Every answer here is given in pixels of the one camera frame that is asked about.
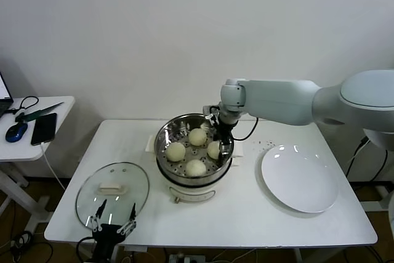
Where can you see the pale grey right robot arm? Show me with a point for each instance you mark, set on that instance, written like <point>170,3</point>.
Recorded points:
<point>277,99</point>

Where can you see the white electric cooker base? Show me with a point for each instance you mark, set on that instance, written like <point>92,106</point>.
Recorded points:
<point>191,195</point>

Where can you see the large white round plate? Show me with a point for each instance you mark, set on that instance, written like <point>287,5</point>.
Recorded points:
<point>298,176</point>

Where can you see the black laptop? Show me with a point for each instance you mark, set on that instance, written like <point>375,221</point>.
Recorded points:
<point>2,107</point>

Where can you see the white desk with frame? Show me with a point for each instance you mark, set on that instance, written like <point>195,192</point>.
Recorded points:
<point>372,206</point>

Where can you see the white steamed baozi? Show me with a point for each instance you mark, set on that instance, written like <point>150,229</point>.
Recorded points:
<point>213,149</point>
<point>175,152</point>
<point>195,168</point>
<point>197,136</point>

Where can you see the small white side table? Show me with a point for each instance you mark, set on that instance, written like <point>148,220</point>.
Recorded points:
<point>18,152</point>

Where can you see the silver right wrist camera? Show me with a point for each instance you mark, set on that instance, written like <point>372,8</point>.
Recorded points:
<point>210,115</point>

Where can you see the black smartphone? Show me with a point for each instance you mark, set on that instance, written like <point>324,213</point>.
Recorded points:
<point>43,129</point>

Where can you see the perforated stainless steel steamer basket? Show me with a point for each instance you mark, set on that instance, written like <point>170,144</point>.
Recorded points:
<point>177,174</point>

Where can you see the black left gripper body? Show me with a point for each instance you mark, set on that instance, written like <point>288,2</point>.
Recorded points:
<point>107,238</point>

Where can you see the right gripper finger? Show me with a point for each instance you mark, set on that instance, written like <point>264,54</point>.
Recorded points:
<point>225,148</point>
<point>215,137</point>

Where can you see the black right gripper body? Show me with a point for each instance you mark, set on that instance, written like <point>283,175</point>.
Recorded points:
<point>224,133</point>

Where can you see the blue computer mouse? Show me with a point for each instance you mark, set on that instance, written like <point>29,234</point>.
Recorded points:
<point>15,133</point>

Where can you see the round glass pot lid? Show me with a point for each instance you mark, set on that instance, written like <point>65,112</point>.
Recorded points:
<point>132,176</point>

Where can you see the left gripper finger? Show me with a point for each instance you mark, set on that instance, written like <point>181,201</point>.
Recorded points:
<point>94,221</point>
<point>132,221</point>

